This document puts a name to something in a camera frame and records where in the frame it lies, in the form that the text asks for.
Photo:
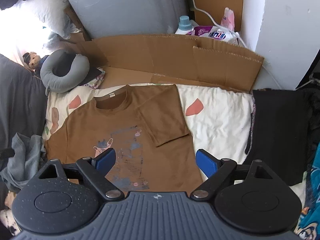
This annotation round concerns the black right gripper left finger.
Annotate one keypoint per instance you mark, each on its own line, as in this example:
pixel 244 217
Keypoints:
pixel 62 198

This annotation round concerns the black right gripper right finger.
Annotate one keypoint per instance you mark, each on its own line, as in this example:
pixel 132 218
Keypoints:
pixel 250 198

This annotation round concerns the brown printed t-shirt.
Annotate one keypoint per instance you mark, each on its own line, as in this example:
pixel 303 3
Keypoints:
pixel 145 126

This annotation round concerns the blue-grey sweater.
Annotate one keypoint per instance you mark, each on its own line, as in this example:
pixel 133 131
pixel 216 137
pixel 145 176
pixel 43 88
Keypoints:
pixel 30 155

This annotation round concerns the blue cartoon print fabric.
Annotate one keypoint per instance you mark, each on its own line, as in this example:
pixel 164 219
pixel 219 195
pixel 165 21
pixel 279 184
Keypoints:
pixel 308 225

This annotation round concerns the black folded garment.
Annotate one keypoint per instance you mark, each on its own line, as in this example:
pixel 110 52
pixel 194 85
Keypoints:
pixel 284 131

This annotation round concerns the dark grey blanket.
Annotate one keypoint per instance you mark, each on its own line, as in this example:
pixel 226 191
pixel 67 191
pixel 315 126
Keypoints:
pixel 23 102

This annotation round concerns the grey neck pillow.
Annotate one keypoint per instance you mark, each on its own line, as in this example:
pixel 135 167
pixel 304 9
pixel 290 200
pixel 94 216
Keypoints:
pixel 63 71

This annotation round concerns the small plush doll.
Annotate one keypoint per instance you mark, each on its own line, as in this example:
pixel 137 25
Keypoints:
pixel 33 61

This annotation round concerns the brown cardboard sheet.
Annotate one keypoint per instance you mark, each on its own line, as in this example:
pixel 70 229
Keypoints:
pixel 168 58

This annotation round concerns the purple white detergent bag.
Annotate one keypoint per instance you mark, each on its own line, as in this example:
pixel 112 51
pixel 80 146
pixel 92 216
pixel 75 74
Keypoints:
pixel 215 33

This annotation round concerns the white pillow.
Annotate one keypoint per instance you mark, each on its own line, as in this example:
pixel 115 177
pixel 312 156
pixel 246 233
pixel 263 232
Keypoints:
pixel 50 13

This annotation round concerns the teal cap detergent bottle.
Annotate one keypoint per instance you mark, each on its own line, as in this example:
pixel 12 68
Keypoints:
pixel 185 25

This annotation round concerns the upright cardboard box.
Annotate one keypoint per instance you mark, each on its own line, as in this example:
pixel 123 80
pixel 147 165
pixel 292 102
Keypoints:
pixel 217 0

